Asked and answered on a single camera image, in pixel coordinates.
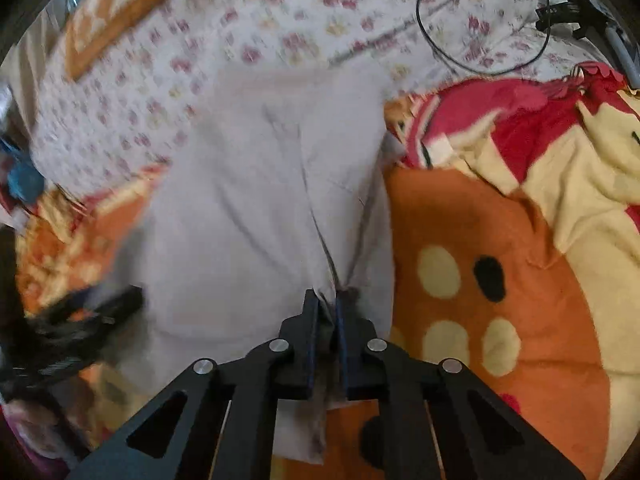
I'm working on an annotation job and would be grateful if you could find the pink cloth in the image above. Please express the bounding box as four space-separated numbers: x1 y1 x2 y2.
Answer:
0 400 76 476

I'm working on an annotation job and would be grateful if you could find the blue bag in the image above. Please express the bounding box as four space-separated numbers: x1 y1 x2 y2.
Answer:
0 135 46 206

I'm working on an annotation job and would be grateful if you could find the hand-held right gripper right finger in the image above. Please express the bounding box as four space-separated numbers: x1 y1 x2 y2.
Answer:
334 290 586 480

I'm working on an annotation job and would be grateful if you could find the thin black cable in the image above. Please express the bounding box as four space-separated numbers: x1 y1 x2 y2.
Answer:
416 0 553 77

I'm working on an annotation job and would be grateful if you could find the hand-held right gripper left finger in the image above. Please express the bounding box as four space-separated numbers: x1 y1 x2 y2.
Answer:
65 288 321 480

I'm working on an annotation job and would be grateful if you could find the white floral bedsheet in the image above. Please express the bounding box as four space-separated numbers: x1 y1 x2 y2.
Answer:
30 0 616 196

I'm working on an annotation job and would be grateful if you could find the large light grey garment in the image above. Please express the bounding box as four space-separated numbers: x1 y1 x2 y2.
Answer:
120 62 401 463

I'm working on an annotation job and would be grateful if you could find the orange pillow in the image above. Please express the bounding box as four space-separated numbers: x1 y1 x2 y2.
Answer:
64 0 183 81

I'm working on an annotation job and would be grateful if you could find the orange red printed blanket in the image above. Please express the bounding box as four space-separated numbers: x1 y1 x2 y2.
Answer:
15 62 640 480

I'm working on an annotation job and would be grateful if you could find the black adapter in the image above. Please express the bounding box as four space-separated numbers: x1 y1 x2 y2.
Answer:
535 2 581 31

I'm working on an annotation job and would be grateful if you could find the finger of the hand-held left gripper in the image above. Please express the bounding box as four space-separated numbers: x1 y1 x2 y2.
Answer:
30 285 146 341

